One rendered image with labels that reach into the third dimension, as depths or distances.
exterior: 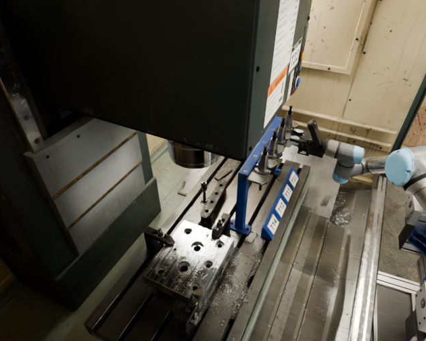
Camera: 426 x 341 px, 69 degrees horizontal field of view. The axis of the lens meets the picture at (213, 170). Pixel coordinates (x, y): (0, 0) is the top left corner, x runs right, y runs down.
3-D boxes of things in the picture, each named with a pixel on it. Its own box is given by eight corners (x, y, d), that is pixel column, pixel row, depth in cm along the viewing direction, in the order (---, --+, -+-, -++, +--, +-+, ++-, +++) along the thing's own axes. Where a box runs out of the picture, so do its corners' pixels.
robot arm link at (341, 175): (358, 182, 144) (366, 164, 136) (336, 186, 142) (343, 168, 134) (348, 171, 149) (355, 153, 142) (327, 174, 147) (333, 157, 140)
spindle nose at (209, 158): (181, 134, 102) (178, 101, 94) (228, 143, 98) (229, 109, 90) (159, 164, 90) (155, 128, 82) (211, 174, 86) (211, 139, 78)
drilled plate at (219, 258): (233, 247, 125) (234, 239, 122) (199, 310, 105) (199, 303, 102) (184, 226, 133) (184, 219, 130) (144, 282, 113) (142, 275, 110)
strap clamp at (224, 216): (230, 231, 136) (231, 208, 126) (216, 254, 127) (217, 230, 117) (223, 229, 137) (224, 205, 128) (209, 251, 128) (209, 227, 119)
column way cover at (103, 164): (149, 187, 158) (132, 94, 125) (80, 259, 125) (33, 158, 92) (141, 185, 159) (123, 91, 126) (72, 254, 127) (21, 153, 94)
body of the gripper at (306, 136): (295, 153, 143) (322, 160, 139) (299, 137, 137) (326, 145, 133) (299, 144, 148) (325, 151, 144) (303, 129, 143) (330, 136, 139)
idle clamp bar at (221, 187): (228, 191, 156) (228, 181, 152) (208, 229, 137) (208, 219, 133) (219, 188, 157) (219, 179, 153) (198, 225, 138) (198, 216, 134)
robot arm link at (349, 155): (358, 170, 133) (364, 154, 128) (332, 162, 137) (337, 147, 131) (360, 160, 139) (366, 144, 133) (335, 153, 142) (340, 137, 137)
